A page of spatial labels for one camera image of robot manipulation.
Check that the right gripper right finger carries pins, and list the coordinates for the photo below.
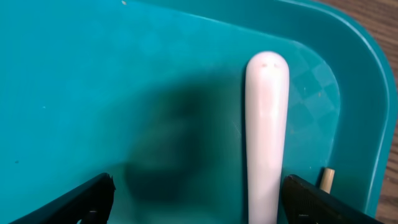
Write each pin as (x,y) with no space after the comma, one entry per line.
(305,203)

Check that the wooden chopstick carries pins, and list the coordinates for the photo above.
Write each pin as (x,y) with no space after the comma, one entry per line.
(327,180)

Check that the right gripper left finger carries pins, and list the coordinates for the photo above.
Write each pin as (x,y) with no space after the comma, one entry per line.
(90,202)

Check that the teal plastic serving tray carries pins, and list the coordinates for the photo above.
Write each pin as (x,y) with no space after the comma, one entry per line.
(152,92)

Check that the white plastic fork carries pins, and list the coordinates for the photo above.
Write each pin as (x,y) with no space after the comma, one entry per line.
(266,103)

